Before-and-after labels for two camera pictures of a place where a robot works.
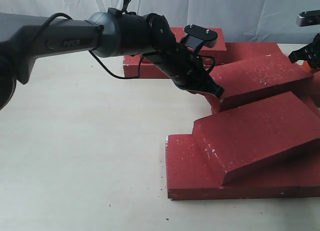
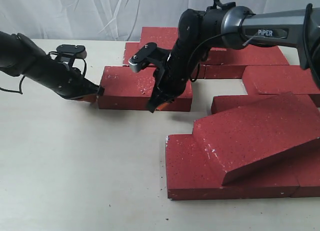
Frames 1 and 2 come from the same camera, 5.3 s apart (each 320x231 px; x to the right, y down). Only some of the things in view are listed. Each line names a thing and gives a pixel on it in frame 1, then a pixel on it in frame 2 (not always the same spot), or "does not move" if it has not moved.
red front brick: [245, 138] does not move
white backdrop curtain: [247, 17] does not move
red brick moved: [251, 80] to [125, 89]
